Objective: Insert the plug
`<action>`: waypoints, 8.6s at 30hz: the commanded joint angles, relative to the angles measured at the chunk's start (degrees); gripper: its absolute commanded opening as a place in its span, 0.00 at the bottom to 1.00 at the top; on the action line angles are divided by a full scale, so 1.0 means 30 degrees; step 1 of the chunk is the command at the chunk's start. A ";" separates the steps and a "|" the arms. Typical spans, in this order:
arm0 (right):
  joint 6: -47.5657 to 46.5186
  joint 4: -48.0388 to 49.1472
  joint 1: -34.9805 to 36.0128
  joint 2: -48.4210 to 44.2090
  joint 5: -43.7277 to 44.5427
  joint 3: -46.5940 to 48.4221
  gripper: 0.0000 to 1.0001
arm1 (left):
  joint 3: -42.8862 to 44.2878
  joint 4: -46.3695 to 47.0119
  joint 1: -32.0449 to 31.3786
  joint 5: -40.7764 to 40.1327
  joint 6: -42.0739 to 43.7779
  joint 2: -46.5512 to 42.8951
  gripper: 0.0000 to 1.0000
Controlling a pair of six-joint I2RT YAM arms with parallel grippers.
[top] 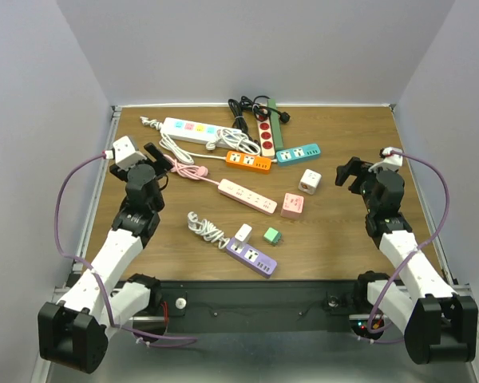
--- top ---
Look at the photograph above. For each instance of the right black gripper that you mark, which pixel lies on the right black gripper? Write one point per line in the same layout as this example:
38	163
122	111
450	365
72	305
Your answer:
352	167

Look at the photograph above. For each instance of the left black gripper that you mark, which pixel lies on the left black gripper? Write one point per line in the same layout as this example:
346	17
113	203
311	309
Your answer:
163	166

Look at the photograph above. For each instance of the pink cube socket adapter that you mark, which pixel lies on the pink cube socket adapter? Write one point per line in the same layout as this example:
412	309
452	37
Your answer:
292	206

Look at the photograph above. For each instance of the pink power strip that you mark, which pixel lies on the pink power strip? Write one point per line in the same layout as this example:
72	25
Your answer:
247	197

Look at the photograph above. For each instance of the green usb charger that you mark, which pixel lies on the green usb charger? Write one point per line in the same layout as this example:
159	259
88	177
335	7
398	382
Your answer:
272	236

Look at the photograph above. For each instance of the white usb charger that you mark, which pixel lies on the white usb charger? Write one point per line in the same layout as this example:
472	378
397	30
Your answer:
243	234

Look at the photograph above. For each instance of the purple power strip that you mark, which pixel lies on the purple power strip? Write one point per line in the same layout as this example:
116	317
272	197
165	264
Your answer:
251	257

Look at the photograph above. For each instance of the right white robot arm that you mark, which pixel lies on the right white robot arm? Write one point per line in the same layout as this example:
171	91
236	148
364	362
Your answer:
437	323

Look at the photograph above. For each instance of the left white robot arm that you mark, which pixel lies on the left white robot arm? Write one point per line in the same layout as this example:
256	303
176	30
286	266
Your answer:
75	331

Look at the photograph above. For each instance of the white multicolour power strip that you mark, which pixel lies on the white multicolour power strip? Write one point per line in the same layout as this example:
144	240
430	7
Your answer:
195	132

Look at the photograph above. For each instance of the white cube socket adapter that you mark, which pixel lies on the white cube socket adapter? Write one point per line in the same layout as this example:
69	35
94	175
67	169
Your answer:
309	182

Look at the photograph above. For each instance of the teal power strip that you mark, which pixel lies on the teal power strip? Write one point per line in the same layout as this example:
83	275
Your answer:
298	154

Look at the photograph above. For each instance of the green power strip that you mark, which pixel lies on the green power strip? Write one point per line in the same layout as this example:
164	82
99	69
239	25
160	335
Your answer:
275	124

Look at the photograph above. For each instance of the beige red power strip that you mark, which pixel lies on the beige red power strip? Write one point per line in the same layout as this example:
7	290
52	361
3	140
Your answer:
266	141

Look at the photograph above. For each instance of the orange power strip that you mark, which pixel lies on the orange power strip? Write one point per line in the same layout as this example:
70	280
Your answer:
248	162

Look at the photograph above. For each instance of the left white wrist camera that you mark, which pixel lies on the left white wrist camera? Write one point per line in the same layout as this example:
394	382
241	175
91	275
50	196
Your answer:
126	153

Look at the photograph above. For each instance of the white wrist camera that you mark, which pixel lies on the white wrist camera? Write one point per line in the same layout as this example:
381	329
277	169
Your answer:
391	160
126	153

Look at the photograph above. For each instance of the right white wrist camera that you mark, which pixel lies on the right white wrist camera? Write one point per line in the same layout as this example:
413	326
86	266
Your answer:
391	160

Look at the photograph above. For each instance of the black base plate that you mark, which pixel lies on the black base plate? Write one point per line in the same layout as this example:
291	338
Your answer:
200	307

